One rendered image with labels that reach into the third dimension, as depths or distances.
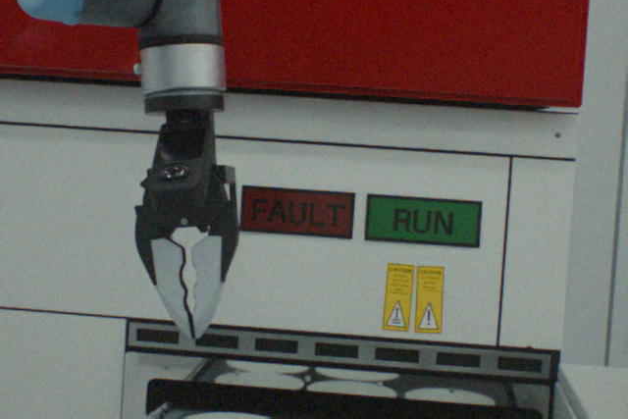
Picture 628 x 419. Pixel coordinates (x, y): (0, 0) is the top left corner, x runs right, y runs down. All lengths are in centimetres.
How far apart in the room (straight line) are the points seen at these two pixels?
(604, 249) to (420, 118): 156
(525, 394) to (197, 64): 48
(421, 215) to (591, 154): 153
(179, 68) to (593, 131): 180
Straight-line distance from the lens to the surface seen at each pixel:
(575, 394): 115
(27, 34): 128
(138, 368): 131
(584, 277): 279
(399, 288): 127
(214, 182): 106
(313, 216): 127
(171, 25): 107
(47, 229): 133
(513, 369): 129
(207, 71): 108
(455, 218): 126
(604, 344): 282
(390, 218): 126
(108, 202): 131
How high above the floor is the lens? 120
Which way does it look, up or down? 3 degrees down
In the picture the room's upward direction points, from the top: 4 degrees clockwise
